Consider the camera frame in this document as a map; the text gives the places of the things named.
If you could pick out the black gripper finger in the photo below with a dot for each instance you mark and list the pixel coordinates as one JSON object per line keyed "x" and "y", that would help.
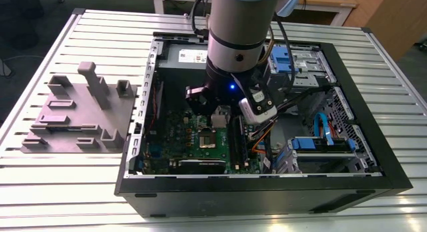
{"x": 196, "y": 99}

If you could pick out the silver CPU chip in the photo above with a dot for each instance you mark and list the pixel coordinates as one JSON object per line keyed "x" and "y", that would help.
{"x": 220, "y": 122}

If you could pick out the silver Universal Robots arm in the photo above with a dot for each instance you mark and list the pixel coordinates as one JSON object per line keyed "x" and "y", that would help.
{"x": 236, "y": 29}

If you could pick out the CPU socket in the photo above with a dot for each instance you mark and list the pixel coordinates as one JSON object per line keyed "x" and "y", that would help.
{"x": 207, "y": 140}

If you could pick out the grey power supply unit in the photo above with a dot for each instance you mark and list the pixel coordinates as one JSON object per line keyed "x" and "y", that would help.
{"x": 180, "y": 79}

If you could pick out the green motherboard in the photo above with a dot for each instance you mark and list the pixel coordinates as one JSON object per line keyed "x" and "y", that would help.
{"x": 180, "y": 122}

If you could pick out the blue drive bay latch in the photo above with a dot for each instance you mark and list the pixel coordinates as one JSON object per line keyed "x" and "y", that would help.
{"x": 283, "y": 67}

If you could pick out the grey metal drive cage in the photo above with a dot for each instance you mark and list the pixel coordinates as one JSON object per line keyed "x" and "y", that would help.
{"x": 307, "y": 80}

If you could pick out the black graphics card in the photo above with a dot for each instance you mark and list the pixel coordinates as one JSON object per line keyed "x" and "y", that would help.
{"x": 200, "y": 167}

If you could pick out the hard disk in blue carrier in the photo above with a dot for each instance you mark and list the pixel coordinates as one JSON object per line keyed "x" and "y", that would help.
{"x": 303, "y": 144}

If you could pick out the grey parts rack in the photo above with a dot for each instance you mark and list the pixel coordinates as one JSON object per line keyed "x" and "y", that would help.
{"x": 87, "y": 112}

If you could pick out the grey metal disk bay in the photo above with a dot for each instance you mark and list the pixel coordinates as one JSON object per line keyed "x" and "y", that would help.
{"x": 288, "y": 164}

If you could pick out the black PC case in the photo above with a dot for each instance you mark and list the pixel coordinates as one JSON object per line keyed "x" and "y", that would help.
{"x": 234, "y": 197}

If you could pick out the black RAM stick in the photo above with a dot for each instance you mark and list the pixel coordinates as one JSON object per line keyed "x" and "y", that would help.
{"x": 64, "y": 129}

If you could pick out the wooden cabinet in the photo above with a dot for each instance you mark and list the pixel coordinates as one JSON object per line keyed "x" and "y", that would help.
{"x": 394, "y": 22}

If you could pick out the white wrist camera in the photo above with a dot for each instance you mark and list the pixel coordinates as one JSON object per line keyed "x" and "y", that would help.
{"x": 250, "y": 114}

